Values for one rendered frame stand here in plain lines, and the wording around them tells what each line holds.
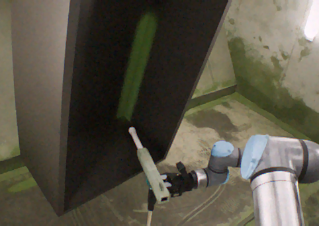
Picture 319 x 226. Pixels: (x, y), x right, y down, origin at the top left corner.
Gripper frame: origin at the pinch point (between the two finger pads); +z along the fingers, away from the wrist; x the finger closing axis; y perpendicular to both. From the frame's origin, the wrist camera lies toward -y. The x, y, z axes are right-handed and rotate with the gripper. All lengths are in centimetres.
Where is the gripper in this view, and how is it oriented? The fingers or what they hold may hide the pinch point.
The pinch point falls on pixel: (151, 184)
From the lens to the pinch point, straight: 128.5
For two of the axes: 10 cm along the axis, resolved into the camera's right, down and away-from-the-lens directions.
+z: -9.3, 0.7, -3.5
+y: -1.3, 8.4, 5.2
